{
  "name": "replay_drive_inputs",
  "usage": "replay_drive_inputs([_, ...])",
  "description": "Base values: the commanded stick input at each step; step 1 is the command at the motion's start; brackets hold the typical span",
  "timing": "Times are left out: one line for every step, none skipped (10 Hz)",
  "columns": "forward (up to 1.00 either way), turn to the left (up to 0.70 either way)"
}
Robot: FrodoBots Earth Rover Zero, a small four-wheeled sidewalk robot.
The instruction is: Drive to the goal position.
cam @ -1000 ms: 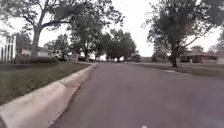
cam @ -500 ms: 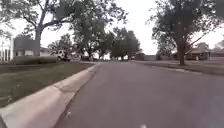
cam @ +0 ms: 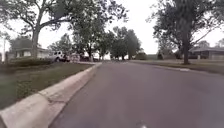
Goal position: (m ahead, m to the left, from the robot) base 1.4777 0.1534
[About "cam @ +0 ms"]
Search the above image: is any row of trees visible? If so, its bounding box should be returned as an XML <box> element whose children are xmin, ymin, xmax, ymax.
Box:
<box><xmin>47</xmin><ymin>0</ymin><xmax>143</xmax><ymax>62</ymax></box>

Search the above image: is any grey asphalt road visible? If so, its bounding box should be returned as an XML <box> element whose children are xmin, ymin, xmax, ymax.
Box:
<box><xmin>48</xmin><ymin>60</ymin><xmax>224</xmax><ymax>128</ymax></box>

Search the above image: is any white vehicle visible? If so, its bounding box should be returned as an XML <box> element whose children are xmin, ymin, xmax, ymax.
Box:
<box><xmin>50</xmin><ymin>50</ymin><xmax>72</xmax><ymax>63</ymax></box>

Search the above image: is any large tree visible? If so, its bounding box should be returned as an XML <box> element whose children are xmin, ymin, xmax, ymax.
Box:
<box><xmin>0</xmin><ymin>0</ymin><xmax>81</xmax><ymax>60</ymax></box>
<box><xmin>148</xmin><ymin>0</ymin><xmax>224</xmax><ymax>66</ymax></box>

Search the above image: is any pale concrete kerb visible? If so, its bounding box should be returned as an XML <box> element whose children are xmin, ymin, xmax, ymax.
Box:
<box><xmin>0</xmin><ymin>62</ymin><xmax>103</xmax><ymax>128</ymax></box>

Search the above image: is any grass verge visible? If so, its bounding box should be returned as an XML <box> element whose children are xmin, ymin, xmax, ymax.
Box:
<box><xmin>129</xmin><ymin>59</ymin><xmax>224</xmax><ymax>76</ymax></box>
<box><xmin>0</xmin><ymin>61</ymin><xmax>95</xmax><ymax>111</ymax></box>

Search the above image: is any hedge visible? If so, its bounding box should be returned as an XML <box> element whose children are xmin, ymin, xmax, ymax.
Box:
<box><xmin>7</xmin><ymin>58</ymin><xmax>54</xmax><ymax>68</ymax></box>

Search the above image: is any white house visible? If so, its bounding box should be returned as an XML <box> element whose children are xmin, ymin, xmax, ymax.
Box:
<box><xmin>9</xmin><ymin>36</ymin><xmax>51</xmax><ymax>61</ymax></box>

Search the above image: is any low dark-roofed house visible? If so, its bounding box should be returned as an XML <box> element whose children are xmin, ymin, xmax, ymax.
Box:
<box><xmin>188</xmin><ymin>46</ymin><xmax>224</xmax><ymax>61</ymax></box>

